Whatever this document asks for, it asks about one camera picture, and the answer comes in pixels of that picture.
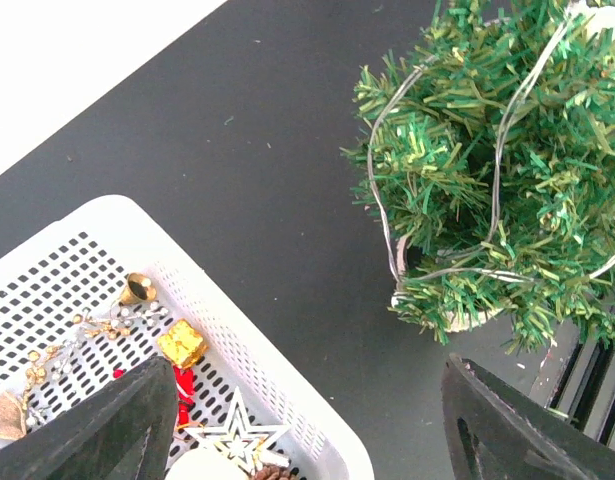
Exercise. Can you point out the santa claus ornament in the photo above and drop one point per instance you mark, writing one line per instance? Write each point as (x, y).
(184, 385)

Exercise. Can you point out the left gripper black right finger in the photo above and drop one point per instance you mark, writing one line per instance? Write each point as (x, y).
(493, 431)

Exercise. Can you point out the gold gift ornament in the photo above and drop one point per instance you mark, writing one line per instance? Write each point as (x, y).
(182, 345)

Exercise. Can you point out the gold bell ornament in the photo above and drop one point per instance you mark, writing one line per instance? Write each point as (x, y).
(138, 289)

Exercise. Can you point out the wooden tree slice ornament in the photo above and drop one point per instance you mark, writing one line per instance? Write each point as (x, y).
(204, 464)

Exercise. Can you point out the brown pine cone front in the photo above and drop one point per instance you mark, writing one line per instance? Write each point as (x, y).
(274, 472)

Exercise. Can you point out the white tree pot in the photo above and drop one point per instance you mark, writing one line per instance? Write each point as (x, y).
(406, 257)

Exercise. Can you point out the fairy light string white bulbs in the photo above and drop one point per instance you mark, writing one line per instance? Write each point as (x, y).
(574, 10)

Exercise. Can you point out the white plastic perforated basket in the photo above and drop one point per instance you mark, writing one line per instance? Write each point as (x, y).
(82, 261)

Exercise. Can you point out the burlap bow ornament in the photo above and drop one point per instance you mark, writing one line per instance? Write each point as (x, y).
(12, 418)

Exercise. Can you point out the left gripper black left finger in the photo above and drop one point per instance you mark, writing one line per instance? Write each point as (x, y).
(124, 431)

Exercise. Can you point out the small green christmas tree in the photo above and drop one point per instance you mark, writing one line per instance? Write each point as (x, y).
(433, 161)

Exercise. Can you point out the silver gold berry sprig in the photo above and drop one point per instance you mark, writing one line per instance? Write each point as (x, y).
(57, 361)

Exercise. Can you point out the silver star ornament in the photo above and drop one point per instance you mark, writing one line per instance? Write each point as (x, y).
(238, 439)

